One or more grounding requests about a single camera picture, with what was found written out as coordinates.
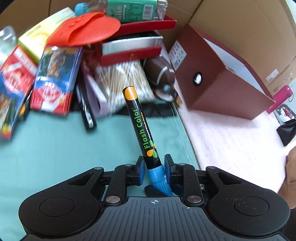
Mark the black bag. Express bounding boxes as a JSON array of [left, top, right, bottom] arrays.
[[276, 119, 296, 147]]

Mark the black chalk marker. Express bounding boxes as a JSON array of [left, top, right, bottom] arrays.
[[122, 86, 173, 198]]

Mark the black pen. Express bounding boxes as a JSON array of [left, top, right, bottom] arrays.
[[77, 81, 97, 130]]

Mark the person's bare leg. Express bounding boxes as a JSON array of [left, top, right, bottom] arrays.
[[277, 146, 296, 204]]

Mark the large cardboard box wall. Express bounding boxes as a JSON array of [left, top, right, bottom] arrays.
[[0, 0, 296, 77]]

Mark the clear plastic bottle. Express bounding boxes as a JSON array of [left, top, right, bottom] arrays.
[[0, 25, 19, 63]]

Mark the cardboard box with white labels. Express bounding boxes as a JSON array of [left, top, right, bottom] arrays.
[[264, 64, 296, 95]]

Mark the cotton swab pack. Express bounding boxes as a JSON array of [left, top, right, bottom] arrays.
[[95, 61, 154, 114]]

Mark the teal cloth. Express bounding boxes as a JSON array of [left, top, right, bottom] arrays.
[[0, 102, 201, 241]]

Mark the yellow-green medicine box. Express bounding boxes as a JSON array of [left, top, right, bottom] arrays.
[[18, 7, 75, 64]]

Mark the brown toy football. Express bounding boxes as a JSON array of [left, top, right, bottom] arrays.
[[143, 56, 177, 87]]

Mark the pink bottle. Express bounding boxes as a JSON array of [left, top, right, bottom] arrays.
[[266, 85, 294, 114]]

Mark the white flat box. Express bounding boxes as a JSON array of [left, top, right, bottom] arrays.
[[83, 72, 109, 116]]

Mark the tiger print playing card box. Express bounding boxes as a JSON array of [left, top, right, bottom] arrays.
[[0, 45, 38, 139], [30, 45, 84, 115]]

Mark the pink fleece blanket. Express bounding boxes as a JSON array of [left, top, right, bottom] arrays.
[[159, 39, 296, 193]]

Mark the brown storage box container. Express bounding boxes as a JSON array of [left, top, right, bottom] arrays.
[[168, 23, 277, 120]]

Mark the white red package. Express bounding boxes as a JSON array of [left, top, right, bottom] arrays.
[[276, 105, 296, 123]]

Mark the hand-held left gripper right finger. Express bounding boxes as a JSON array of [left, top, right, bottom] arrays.
[[164, 154, 241, 207]]

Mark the red silicone round pouch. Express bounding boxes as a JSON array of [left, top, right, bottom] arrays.
[[46, 12, 121, 45]]

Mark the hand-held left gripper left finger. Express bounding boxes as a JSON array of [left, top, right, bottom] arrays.
[[67, 156, 147, 206]]

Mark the green label plastic bottle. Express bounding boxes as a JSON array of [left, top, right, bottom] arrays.
[[74, 0, 168, 24]]

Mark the red drawer gift box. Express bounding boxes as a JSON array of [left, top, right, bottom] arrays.
[[100, 15, 177, 66]]

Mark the black white small toy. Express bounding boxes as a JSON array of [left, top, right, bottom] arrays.
[[154, 83, 183, 108]]

